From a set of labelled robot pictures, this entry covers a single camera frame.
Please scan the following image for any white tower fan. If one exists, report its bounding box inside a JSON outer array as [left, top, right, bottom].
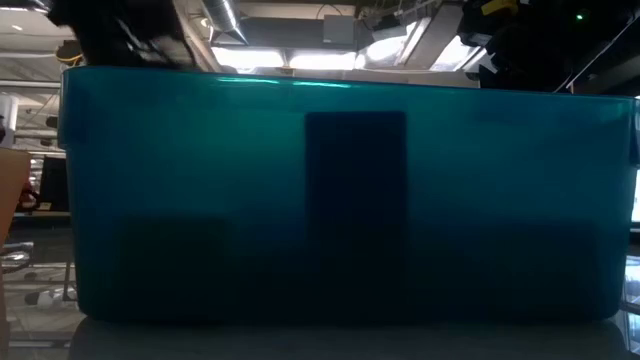
[[0, 93, 20, 149]]

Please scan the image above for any silver round air duct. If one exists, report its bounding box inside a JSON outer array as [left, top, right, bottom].
[[201, 0, 250, 46]]

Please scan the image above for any orange plastic tray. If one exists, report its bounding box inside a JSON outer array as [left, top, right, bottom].
[[0, 147, 32, 244]]

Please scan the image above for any large silver air duct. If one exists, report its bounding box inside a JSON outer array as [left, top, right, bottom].
[[355, 2, 496, 72]]

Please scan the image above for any ceiling light panel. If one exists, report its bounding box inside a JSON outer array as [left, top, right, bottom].
[[211, 46, 357, 72]]

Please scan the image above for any grey ceiling box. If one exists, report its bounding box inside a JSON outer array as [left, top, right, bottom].
[[321, 13, 357, 50]]

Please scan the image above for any teal plastic tray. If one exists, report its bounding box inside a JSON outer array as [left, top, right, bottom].
[[57, 64, 640, 327]]

